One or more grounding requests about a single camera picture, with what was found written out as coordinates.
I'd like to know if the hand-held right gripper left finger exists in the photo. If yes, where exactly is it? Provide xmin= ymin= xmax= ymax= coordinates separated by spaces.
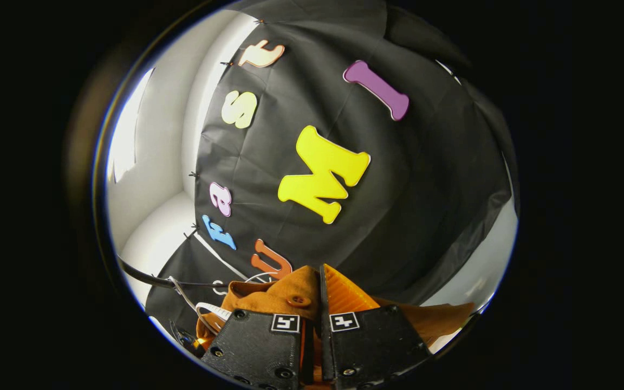
xmin=199 ymin=309 xmax=315 ymax=390

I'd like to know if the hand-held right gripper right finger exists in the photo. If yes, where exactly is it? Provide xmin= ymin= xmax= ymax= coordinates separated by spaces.
xmin=319 ymin=264 xmax=433 ymax=389

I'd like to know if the white hanger with ribbed shoulders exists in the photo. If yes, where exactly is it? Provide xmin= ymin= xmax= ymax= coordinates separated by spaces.
xmin=168 ymin=275 xmax=232 ymax=335

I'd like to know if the brown jacket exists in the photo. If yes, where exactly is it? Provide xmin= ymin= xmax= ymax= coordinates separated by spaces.
xmin=196 ymin=265 xmax=475 ymax=386

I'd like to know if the black clothes rack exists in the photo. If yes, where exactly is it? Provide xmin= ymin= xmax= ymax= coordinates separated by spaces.
xmin=117 ymin=256 xmax=231 ymax=289

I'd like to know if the black backdrop cloth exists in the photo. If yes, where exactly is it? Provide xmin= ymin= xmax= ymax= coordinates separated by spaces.
xmin=144 ymin=0 xmax=518 ymax=326

